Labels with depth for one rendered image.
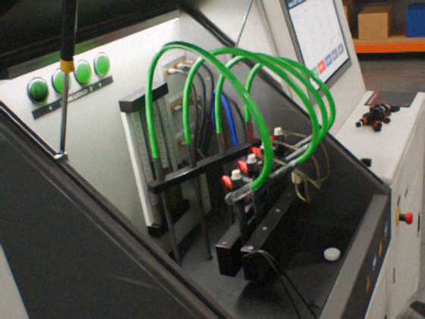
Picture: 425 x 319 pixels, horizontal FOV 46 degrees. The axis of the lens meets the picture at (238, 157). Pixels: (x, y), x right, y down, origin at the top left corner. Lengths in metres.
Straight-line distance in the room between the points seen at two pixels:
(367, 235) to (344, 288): 0.19
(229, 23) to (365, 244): 0.65
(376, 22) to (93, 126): 5.41
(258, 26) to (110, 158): 0.50
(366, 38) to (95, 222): 5.72
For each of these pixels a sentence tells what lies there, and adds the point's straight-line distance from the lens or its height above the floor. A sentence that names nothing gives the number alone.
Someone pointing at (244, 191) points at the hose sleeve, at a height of 1.18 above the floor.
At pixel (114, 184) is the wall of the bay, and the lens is 1.16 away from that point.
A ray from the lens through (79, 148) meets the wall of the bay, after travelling 1.07.
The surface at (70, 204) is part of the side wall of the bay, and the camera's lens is 0.81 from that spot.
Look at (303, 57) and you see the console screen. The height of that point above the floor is 1.25.
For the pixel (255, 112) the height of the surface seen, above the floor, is 1.33.
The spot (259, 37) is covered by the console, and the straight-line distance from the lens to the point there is 1.31.
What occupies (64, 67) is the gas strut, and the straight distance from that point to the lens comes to 0.73.
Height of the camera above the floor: 1.60
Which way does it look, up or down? 24 degrees down
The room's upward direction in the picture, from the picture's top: 8 degrees counter-clockwise
